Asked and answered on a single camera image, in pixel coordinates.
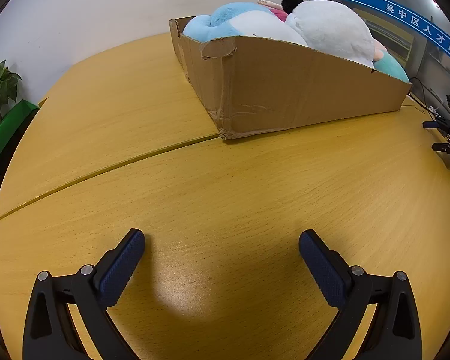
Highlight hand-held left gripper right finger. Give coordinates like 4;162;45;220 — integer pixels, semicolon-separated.
298;229;424;360

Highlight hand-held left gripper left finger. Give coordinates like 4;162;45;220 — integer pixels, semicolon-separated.
22;228;147;360

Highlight pastel plush toy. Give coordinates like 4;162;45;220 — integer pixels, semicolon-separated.
373;41;410;83

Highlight brown cardboard box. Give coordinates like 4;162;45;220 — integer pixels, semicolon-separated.
168;17;413;140

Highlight blue plush toy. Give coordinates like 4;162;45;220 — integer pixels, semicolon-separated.
182;2;309;48

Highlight pale yellow shelf unit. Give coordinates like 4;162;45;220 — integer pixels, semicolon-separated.
354;7;415;61

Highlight blue glass banner strip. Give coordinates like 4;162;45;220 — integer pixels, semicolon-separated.
332;0;450;70

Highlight white plush toy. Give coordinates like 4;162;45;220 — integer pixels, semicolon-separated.
281;0;378;69

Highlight green planter box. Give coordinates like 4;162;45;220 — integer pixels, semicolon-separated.
0;99;40;181

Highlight green potted plant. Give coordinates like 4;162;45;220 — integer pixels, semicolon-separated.
0;60;23;136

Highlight black cables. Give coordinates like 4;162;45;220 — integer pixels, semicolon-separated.
410;77;449;115

